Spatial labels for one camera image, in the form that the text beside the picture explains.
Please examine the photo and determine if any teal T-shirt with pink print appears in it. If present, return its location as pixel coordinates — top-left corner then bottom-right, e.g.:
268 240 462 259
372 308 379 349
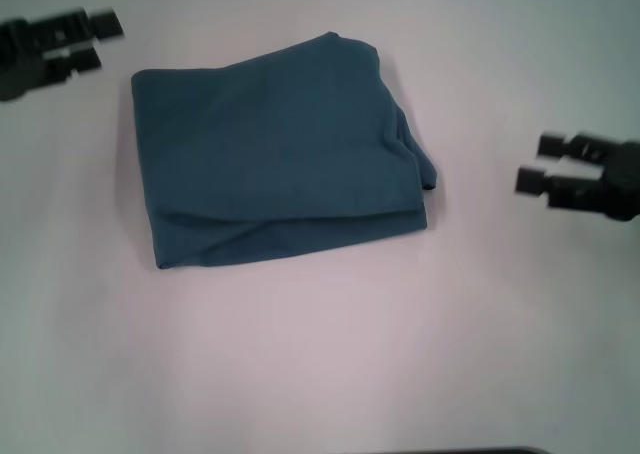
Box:
130 31 441 272

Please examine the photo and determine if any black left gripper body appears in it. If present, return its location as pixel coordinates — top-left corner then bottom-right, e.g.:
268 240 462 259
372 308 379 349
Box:
0 17 49 104

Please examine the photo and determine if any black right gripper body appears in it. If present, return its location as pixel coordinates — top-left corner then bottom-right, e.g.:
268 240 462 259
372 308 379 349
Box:
597 140 640 223

